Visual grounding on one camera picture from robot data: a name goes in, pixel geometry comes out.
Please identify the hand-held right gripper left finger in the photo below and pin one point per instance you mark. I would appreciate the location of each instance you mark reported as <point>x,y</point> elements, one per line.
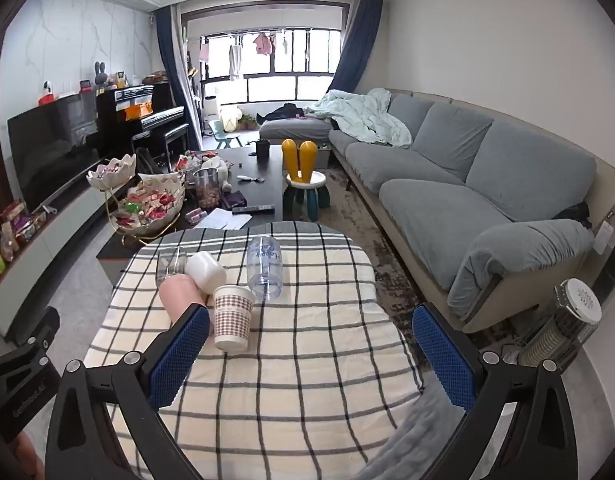
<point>180,355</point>

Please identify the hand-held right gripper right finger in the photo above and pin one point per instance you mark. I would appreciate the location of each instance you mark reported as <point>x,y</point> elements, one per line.
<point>445,360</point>

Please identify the checked paper cup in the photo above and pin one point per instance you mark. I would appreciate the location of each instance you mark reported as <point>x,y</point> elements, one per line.
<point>232,317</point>

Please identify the pink cup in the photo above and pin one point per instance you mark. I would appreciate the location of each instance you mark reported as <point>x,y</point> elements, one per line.
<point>180,297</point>

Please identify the white cup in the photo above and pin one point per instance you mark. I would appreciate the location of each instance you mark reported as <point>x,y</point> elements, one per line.
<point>207,271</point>

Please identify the person's left hand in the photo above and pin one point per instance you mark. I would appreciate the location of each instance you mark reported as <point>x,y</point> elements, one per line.
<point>30,457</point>

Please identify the grey fuzzy blanket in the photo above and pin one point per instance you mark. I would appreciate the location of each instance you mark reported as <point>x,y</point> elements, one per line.
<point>412,442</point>

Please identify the clear drinking glass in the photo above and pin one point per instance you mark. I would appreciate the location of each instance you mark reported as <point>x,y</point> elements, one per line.
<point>168,266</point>

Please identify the clear plastic tumbler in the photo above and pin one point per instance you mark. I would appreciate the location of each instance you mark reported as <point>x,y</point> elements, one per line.
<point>265,270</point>

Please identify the white electric heater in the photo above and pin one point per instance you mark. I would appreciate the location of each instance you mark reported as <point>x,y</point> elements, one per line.
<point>562,325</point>

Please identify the checked tablecloth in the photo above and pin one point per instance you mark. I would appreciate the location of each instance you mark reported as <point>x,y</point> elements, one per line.
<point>312,360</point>

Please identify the white paper sheets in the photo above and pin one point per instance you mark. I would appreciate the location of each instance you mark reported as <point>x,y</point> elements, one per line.
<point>222,220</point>

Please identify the tiered snack bowl stand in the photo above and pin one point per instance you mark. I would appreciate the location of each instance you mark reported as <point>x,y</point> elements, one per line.
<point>147,205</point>

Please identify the row of snack packets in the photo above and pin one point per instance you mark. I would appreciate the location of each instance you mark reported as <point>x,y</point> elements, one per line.
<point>15,230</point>

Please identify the grey television cabinet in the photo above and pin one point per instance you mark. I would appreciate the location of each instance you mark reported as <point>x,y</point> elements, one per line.
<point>62,232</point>

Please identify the black remote control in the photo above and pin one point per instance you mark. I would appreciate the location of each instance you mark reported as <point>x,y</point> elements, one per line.
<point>252,208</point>

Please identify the dark purple pouch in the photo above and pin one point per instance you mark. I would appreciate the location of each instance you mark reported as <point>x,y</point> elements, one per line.
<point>235,200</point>

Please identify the clear snack jar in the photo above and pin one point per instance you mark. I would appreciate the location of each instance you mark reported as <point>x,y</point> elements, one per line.
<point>206,190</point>

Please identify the stuffed toy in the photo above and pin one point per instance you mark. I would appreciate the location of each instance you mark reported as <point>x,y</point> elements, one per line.
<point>215,167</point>

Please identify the dark cloth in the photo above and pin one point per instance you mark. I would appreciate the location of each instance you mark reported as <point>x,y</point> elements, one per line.
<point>575,215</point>

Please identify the dark coffee table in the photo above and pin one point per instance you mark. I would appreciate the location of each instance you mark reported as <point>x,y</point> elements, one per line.
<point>260,175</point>

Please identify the grey sofa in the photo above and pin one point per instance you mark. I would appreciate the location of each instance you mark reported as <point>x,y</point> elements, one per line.
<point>527,175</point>

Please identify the yellow rabbit ear stool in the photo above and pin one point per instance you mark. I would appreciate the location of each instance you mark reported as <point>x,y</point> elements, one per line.
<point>303,185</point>

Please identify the black mug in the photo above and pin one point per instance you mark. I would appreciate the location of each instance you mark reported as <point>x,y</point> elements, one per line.
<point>262,151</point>

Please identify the green child chair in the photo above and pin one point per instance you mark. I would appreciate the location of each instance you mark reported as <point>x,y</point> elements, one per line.
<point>222,132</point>

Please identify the black upright piano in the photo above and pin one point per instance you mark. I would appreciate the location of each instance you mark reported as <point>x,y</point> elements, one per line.
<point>147,120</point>

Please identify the flat screen television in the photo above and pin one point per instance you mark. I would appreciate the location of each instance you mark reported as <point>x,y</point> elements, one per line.
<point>47,145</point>

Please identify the orange box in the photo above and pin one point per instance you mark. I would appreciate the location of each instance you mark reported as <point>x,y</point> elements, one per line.
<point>139,111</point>

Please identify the light green blanket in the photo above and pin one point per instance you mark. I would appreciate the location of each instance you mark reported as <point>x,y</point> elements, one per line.
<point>362,115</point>

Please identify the dark clothing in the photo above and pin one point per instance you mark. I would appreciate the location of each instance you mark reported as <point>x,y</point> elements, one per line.
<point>282,111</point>

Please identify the grey plush rabbit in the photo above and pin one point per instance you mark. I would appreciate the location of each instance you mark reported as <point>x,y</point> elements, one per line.
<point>100,79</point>

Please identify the blue curtain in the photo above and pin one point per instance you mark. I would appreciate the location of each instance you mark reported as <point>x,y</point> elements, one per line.
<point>170,60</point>
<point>357,45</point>

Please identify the white hanging garment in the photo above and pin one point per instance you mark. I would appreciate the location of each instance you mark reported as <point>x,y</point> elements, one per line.
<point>235,62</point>

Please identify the pink hanging garment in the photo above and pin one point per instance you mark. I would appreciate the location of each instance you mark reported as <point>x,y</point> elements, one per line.
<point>262,44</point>

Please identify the white security camera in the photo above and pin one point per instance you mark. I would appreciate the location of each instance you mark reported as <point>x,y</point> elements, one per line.
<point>46,92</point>

